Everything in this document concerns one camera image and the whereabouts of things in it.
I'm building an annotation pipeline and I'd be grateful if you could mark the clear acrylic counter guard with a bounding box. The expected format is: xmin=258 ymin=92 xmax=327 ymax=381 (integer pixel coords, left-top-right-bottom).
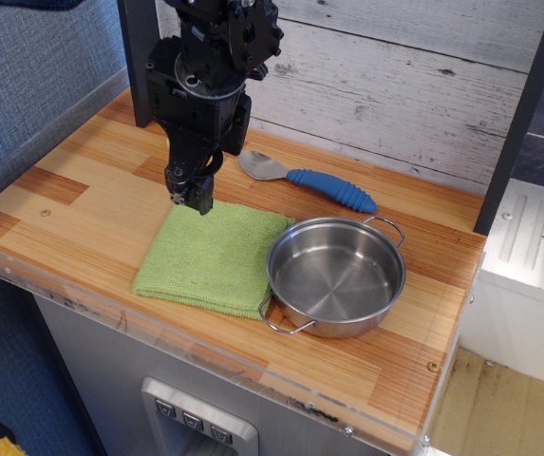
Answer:
xmin=0 ymin=230 xmax=484 ymax=455

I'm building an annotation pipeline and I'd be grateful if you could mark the blue handled metal spoon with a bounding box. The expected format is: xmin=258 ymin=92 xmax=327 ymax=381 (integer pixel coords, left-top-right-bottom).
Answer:
xmin=238 ymin=150 xmax=378 ymax=214

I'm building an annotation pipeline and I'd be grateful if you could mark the dark right frame post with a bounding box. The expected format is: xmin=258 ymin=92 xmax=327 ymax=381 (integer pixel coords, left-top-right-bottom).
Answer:
xmin=474 ymin=30 xmax=544 ymax=236

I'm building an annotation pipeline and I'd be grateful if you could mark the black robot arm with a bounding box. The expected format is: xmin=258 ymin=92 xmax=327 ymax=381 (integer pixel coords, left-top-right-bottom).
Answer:
xmin=145 ymin=1 xmax=284 ymax=215

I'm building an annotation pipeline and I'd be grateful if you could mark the green folded cloth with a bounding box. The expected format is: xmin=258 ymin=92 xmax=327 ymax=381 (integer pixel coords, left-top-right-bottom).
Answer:
xmin=132 ymin=201 xmax=295 ymax=320

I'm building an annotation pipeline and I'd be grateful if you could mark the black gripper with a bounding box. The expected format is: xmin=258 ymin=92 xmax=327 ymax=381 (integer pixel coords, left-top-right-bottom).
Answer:
xmin=157 ymin=89 xmax=252 ymax=216

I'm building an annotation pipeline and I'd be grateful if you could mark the stainless steel pot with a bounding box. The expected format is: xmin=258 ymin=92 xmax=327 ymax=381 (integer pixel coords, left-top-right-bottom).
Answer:
xmin=258 ymin=216 xmax=406 ymax=338

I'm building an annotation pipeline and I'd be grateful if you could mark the silver button control panel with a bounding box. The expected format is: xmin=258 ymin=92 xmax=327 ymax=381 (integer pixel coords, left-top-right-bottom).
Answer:
xmin=141 ymin=377 xmax=259 ymax=455

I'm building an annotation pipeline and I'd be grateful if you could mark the yellow object bottom left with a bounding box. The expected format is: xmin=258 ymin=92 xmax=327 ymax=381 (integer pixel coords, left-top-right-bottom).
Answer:
xmin=0 ymin=438 xmax=27 ymax=456

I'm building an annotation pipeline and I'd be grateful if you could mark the white ribbed appliance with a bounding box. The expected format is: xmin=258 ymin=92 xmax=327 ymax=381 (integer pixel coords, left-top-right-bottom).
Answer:
xmin=460 ymin=180 xmax=544 ymax=381

